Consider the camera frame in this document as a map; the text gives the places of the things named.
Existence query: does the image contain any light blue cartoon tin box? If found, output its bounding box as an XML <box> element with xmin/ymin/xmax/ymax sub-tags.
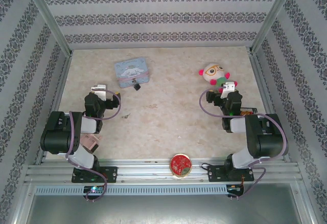
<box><xmin>114</xmin><ymin>57</ymin><xmax>151</xmax><ymax>89</ymax></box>

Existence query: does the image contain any red yellow snack packet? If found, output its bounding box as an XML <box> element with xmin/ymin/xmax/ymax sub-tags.
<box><xmin>240</xmin><ymin>107</ymin><xmax>258</xmax><ymax>116</ymax></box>

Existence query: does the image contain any white pink green plush toy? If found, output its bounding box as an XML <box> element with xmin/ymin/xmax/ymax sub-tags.
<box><xmin>198</xmin><ymin>62</ymin><xmax>239</xmax><ymax>95</ymax></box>

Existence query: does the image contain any pink brown small box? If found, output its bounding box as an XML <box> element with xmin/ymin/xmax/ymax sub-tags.
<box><xmin>79</xmin><ymin>133</ymin><xmax>103</xmax><ymax>153</ymax></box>

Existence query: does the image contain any round red gold tin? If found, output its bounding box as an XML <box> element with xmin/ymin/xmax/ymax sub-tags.
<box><xmin>170</xmin><ymin>153</ymin><xmax>193</xmax><ymax>179</ymax></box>

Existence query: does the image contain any left controller board with lights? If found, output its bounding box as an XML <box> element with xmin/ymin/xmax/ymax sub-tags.
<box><xmin>84</xmin><ymin>185</ymin><xmax>106</xmax><ymax>194</ymax></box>

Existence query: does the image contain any grey metal panel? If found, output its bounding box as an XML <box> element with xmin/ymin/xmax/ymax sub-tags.
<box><xmin>24</xmin><ymin>193</ymin><xmax>311</xmax><ymax>224</ymax></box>

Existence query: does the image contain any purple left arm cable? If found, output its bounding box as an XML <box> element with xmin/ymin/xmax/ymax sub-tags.
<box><xmin>65</xmin><ymin>88</ymin><xmax>122</xmax><ymax>203</ymax></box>

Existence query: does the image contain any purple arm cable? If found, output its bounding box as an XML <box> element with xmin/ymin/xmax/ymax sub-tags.
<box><xmin>65</xmin><ymin>88</ymin><xmax>122</xmax><ymax>203</ymax></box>
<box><xmin>199</xmin><ymin>88</ymin><xmax>290</xmax><ymax>199</ymax></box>

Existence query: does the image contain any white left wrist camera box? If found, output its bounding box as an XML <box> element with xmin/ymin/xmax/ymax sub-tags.
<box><xmin>90</xmin><ymin>83</ymin><xmax>108</xmax><ymax>101</ymax></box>

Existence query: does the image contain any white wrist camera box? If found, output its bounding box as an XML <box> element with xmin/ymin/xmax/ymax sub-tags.
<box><xmin>90</xmin><ymin>83</ymin><xmax>108</xmax><ymax>101</ymax></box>
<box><xmin>220</xmin><ymin>81</ymin><xmax>236</xmax><ymax>100</ymax></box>

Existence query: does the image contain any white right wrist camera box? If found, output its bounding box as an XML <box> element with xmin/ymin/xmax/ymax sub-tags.
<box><xmin>220</xmin><ymin>81</ymin><xmax>236</xmax><ymax>100</ymax></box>

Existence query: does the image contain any aluminium side rail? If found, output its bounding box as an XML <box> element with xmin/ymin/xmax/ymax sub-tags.
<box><xmin>35</xmin><ymin>54</ymin><xmax>74</xmax><ymax>166</ymax></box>
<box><xmin>248</xmin><ymin>52</ymin><xmax>292</xmax><ymax>164</ymax></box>

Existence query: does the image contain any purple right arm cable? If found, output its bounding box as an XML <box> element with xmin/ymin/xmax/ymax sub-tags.
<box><xmin>199</xmin><ymin>88</ymin><xmax>290</xmax><ymax>199</ymax></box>

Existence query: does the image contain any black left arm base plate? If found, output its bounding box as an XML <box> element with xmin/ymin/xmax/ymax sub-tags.
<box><xmin>71</xmin><ymin>166</ymin><xmax>119</xmax><ymax>184</ymax></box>

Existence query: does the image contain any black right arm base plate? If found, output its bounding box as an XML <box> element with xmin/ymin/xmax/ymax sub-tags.
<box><xmin>207</xmin><ymin>164</ymin><xmax>255</xmax><ymax>183</ymax></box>

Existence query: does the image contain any aluminium front rail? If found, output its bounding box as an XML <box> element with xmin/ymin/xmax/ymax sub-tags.
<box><xmin>24</xmin><ymin>157</ymin><xmax>302</xmax><ymax>185</ymax></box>

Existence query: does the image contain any grey slotted cable duct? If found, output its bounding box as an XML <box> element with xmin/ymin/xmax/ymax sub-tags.
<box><xmin>34</xmin><ymin>185</ymin><xmax>228</xmax><ymax>195</ymax></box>

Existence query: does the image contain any aluminium frame post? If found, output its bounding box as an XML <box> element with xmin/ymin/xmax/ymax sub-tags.
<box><xmin>21</xmin><ymin>0</ymin><xmax>73</xmax><ymax>56</ymax></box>
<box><xmin>249</xmin><ymin>0</ymin><xmax>301</xmax><ymax>54</ymax></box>

